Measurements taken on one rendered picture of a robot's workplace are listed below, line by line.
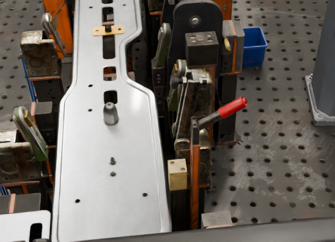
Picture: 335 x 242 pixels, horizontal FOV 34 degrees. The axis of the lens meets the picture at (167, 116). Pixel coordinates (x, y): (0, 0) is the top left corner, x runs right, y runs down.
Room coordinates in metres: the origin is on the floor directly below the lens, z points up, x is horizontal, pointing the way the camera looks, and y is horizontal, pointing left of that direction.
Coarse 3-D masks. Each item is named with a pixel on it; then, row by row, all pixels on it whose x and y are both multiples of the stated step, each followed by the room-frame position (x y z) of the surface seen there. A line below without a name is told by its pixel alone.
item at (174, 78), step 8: (192, 72) 0.77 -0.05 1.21; (176, 80) 0.74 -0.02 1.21; (184, 80) 0.75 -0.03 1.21; (192, 80) 0.74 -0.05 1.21; (200, 80) 0.75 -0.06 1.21; (184, 88) 0.77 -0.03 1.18; (192, 88) 0.74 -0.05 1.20; (184, 96) 0.74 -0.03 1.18; (192, 96) 0.74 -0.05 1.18; (184, 104) 0.74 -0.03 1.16; (192, 104) 0.74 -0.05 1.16; (184, 112) 0.74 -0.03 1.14; (192, 112) 0.74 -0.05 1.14; (176, 120) 0.77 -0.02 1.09; (184, 120) 0.74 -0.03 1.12; (176, 128) 0.77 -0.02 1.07; (184, 128) 0.74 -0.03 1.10; (176, 136) 0.74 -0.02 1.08; (184, 136) 0.74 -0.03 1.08
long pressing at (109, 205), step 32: (96, 0) 1.36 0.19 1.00; (128, 0) 1.35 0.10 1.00; (128, 32) 1.20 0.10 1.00; (96, 64) 1.07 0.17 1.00; (64, 96) 0.96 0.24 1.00; (96, 96) 0.95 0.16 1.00; (128, 96) 0.95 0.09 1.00; (64, 128) 0.85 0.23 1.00; (96, 128) 0.85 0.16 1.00; (128, 128) 0.84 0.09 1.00; (64, 160) 0.76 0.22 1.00; (96, 160) 0.75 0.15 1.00; (128, 160) 0.75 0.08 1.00; (160, 160) 0.74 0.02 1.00; (64, 192) 0.67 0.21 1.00; (96, 192) 0.67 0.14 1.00; (128, 192) 0.67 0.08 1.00; (160, 192) 0.66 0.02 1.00; (64, 224) 0.60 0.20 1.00; (96, 224) 0.60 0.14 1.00; (128, 224) 0.59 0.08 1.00; (160, 224) 0.59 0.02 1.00
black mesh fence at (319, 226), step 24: (48, 240) 0.20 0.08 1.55; (96, 240) 0.20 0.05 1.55; (120, 240) 0.20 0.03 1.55; (144, 240) 0.20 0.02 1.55; (168, 240) 0.20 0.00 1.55; (192, 240) 0.20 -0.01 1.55; (216, 240) 0.20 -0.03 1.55; (240, 240) 0.19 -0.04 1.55; (264, 240) 0.19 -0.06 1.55; (288, 240) 0.19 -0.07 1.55; (312, 240) 0.19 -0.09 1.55
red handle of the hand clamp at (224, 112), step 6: (234, 102) 0.76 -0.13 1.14; (240, 102) 0.76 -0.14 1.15; (246, 102) 0.76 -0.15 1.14; (222, 108) 0.76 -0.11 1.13; (228, 108) 0.76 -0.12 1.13; (234, 108) 0.75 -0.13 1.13; (240, 108) 0.75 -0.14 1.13; (210, 114) 0.77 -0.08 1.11; (216, 114) 0.76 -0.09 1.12; (222, 114) 0.75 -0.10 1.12; (228, 114) 0.75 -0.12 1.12; (204, 120) 0.76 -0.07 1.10; (210, 120) 0.75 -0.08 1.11; (216, 120) 0.75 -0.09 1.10; (204, 126) 0.75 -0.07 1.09
